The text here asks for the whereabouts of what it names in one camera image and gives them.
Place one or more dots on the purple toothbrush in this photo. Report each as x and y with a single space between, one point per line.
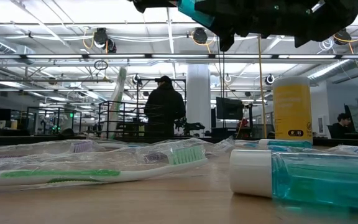
82 147

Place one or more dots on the person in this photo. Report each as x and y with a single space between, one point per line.
165 109
340 129

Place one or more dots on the green toothbrush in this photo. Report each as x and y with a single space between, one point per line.
57 173
122 73

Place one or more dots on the long ceiling light bar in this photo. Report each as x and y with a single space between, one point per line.
117 56

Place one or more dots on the pink toothbrush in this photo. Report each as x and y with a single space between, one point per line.
111 109

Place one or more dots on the black computer monitor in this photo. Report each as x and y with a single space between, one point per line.
228 109
1 114

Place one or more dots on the yellow container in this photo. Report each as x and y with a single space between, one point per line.
13 124

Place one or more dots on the yellow wipes canister white lid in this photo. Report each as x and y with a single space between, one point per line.
292 109

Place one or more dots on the black tabletop equipment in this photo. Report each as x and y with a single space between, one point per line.
191 127

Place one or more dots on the black robot cell frame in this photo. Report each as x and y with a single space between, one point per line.
54 119

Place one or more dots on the small black ceiling reel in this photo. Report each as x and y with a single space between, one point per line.
269 79
137 79

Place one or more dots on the white building pillar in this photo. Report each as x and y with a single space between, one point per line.
199 93

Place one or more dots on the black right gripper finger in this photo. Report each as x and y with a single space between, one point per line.
154 4
222 18

